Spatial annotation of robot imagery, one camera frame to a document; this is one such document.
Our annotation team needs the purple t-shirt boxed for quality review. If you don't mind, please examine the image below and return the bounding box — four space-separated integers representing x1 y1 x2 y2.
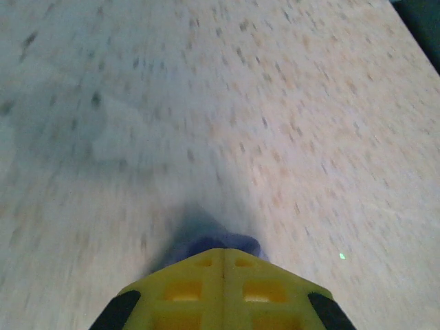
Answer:
184 233 271 262

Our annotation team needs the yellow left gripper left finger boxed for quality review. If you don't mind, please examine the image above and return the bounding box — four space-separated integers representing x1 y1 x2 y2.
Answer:
88 247 225 330

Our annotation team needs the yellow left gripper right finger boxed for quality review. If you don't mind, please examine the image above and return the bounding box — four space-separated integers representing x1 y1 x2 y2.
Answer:
223 248 359 330

